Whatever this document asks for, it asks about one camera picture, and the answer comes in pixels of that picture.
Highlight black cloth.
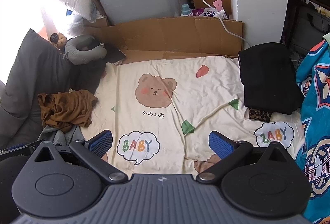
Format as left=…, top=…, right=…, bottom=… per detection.
left=70, top=46, right=127, bottom=93

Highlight dark grey pillow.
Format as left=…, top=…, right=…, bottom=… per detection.
left=0, top=29, right=75, bottom=144

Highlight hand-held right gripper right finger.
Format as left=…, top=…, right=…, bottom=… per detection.
left=196, top=131, right=292, bottom=184

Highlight purple and white refill pouch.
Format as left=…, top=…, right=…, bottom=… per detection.
left=192, top=7, right=229, bottom=19

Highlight grey t-shirt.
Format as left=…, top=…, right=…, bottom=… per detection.
left=39, top=123, right=85, bottom=145

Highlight white plastic bag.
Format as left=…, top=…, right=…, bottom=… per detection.
left=66, top=9, right=104, bottom=31

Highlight black folded clothes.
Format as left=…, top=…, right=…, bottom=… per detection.
left=238, top=43, right=305, bottom=115

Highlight grey neck pillow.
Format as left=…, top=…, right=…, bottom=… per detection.
left=62, top=35, right=107, bottom=65

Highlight brown t-shirt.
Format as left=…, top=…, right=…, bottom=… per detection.
left=38, top=89, right=99, bottom=133

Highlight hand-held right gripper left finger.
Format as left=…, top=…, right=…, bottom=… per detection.
left=33, top=130, right=128, bottom=184

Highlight leopard print cloth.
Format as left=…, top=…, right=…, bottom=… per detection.
left=248, top=108, right=271, bottom=123

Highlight flattened cardboard sheet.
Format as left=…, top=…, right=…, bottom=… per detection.
left=82, top=16, right=245, bottom=59

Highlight cream bear print bed sheet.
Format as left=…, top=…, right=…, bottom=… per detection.
left=70, top=55, right=305, bottom=175

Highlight grey bag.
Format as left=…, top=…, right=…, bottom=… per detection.
left=284, top=5, right=330, bottom=41

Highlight teal cartoon print blanket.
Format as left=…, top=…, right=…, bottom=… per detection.
left=295, top=40, right=330, bottom=223

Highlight small teddy bear toy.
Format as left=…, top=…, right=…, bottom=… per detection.
left=50, top=32, right=68, bottom=50

